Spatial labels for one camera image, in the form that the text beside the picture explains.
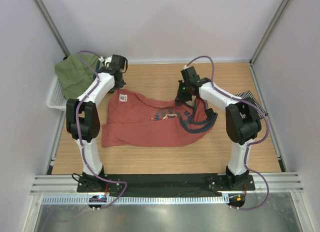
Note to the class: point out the black white striped tank top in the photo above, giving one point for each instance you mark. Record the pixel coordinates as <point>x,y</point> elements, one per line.
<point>248,94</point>

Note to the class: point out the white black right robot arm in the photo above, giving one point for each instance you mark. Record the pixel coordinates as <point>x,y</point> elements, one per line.
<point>242,121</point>

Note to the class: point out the aluminium frame rail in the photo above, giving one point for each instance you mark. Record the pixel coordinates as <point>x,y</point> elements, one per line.
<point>64,184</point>

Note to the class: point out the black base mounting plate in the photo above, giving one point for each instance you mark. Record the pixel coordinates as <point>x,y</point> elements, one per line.
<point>152,183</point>

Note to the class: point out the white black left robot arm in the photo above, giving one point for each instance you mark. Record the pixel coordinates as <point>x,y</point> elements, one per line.
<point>82,119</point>

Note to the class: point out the slotted grey cable duct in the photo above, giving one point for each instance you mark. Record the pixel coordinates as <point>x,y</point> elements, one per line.
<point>100,200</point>

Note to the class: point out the white plastic basket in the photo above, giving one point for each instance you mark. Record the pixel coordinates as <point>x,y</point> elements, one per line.
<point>56,98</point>

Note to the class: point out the salmon red tank top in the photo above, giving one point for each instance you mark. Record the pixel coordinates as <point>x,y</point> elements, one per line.
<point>134,119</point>

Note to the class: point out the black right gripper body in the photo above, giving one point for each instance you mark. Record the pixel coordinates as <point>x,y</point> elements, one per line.
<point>183,93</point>

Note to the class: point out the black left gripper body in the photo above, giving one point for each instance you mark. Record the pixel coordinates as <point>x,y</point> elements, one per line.
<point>119,84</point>

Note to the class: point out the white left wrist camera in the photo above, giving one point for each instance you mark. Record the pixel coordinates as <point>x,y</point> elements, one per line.
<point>105,60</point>

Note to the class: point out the green tank top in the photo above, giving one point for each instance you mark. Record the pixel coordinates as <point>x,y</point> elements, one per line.
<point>75,75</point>

